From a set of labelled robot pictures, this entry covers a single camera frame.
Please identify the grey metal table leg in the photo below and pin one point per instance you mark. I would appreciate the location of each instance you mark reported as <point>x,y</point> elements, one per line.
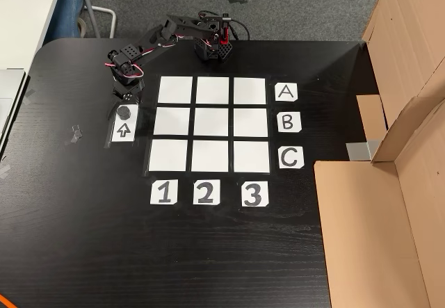
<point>104,10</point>

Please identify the paper label number 2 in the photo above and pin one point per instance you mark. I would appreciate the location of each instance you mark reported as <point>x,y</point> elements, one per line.
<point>206,192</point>

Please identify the clear tape scrap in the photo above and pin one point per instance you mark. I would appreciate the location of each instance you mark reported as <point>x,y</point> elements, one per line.
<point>3,170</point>
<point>30,94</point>
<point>74,134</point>

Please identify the paper label letter B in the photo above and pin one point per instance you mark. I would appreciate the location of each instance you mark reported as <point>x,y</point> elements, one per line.
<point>288,122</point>

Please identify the white table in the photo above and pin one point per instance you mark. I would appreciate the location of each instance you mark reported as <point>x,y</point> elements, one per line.
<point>24,16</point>

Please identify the white arrow paper sheet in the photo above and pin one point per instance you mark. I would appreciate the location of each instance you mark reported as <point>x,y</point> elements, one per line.
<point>123,132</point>

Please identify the paper label letter A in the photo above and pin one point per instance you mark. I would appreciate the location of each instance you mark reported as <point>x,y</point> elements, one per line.
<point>286,92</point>

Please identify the silver laptop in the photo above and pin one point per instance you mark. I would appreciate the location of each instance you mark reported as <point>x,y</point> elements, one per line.
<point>8,89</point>

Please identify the white paper grid square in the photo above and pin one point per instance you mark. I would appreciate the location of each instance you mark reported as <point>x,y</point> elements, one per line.
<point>175,89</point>
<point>172,122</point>
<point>250,122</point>
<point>249,89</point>
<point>209,156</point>
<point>211,122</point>
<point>168,156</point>
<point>212,89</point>
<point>251,156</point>

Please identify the paper label letter C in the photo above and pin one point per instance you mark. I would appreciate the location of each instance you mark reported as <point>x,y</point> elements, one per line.
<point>290,158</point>

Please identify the large brown cardboard panel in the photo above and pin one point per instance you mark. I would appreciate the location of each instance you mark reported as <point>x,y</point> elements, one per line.
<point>410,26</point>
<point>365,235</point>

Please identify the black octagonal token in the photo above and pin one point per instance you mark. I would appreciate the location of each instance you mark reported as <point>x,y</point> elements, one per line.
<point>123,112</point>

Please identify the paper label number 1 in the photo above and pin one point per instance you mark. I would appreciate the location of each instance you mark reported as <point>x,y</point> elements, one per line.
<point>163,192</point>

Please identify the paper label number 3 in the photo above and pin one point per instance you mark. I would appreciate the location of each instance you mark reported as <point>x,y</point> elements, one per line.
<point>254,194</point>

